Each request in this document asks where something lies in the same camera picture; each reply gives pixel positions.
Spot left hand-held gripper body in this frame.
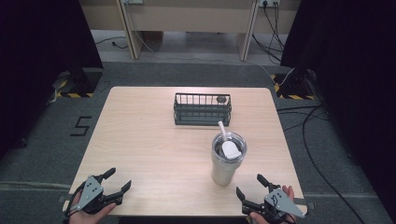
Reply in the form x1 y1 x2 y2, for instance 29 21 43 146
70 175 119 216

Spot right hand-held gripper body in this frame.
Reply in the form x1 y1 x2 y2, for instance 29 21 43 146
241 183 306 224

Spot person's right hand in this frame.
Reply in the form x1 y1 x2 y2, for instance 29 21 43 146
248 185 297 224

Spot person's left hand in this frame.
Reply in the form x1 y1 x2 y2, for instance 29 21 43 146
67 190 119 224

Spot white tumbler with clear lid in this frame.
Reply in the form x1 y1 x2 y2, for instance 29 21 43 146
210 130 248 187

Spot stand base with hazard tape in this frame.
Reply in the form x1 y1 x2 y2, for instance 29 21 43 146
270 68 318 102
53 66 104 99

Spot black curtain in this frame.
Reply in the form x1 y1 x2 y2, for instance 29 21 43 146
0 0 105 158
279 0 396 216

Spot white power strip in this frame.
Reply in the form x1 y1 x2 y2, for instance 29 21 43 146
258 0 281 8

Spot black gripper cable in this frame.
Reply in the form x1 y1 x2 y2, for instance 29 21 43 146
63 181 87 219

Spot black floor cables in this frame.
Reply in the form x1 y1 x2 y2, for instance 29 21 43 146
276 104 366 224

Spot black wire basket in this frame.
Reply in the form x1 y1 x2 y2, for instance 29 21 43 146
173 91 233 127

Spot short black cable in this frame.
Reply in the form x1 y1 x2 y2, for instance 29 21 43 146
94 35 130 50

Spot bundle of black cables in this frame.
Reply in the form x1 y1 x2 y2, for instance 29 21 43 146
251 2 286 65

